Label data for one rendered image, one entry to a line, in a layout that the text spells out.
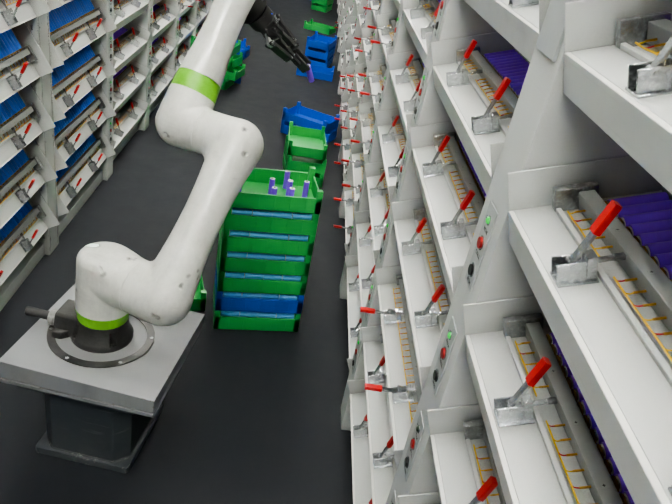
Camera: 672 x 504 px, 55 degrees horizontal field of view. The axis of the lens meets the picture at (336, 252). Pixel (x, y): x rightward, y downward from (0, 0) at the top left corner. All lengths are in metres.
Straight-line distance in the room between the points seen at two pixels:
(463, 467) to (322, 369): 1.27
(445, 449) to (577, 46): 0.58
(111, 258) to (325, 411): 0.85
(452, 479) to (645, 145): 0.56
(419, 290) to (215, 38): 0.80
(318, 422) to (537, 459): 1.32
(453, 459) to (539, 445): 0.25
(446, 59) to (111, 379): 1.04
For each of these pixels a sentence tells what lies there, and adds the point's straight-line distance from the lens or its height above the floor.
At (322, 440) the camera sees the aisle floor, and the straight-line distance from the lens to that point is 1.96.
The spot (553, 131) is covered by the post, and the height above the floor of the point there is 1.21.
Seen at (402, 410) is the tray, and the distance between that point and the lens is 1.31.
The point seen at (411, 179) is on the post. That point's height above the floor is 0.83.
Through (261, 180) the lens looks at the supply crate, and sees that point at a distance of 2.21.
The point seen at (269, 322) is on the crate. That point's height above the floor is 0.04.
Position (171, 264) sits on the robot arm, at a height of 0.61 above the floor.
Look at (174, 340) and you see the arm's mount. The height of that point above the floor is 0.33.
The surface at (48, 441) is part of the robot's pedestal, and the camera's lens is 1.90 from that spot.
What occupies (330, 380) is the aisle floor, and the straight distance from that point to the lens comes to 2.15.
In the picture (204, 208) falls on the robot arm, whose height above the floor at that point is 0.71.
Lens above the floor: 1.41
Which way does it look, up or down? 30 degrees down
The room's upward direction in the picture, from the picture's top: 12 degrees clockwise
